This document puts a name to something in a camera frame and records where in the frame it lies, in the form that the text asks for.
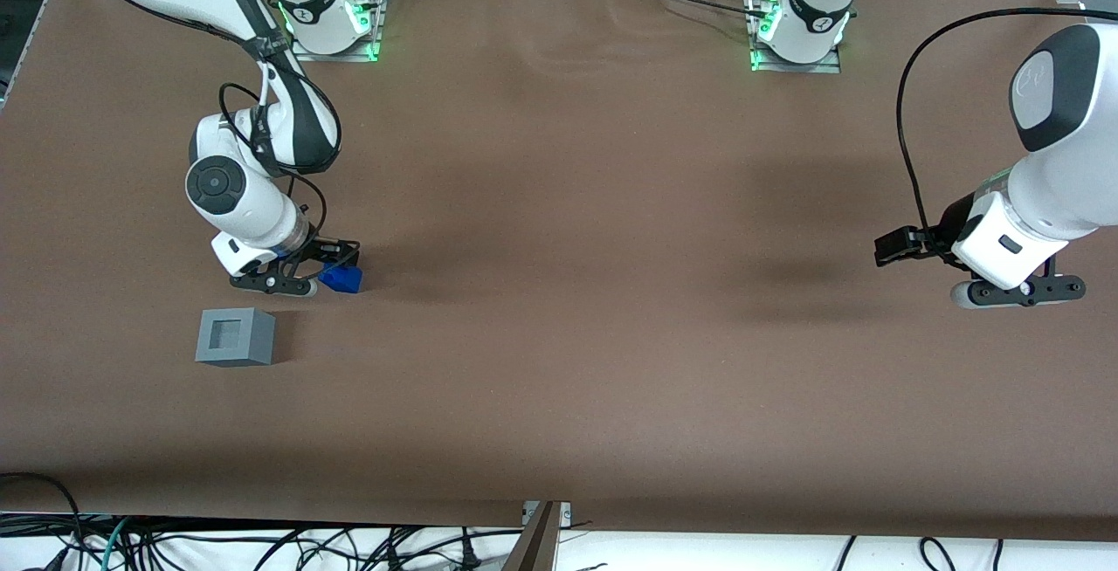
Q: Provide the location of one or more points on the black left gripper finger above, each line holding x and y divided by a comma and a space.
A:
930, 237
895, 248

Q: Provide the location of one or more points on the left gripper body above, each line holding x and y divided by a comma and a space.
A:
957, 221

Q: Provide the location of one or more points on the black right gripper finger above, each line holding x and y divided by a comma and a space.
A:
310, 267
342, 253

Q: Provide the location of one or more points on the blue plastic part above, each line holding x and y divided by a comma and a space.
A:
345, 280

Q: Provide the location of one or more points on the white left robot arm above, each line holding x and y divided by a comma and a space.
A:
1066, 178

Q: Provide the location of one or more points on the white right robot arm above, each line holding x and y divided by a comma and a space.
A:
244, 204

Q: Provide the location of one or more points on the gray cube base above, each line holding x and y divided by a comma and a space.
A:
234, 337

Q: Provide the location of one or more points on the brown table cover sheet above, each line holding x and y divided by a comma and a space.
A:
559, 309

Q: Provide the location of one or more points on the dark metal profile bar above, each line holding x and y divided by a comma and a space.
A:
534, 549

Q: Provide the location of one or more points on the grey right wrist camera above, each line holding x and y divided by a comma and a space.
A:
271, 283

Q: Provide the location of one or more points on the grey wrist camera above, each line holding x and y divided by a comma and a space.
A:
1017, 292
271, 283

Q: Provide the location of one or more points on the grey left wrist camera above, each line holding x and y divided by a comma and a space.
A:
1017, 292

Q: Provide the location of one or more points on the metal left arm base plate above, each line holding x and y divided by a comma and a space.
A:
821, 66

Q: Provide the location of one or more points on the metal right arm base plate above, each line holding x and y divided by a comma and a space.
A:
349, 51

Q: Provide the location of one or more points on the small metal edge bracket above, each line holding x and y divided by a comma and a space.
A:
546, 512

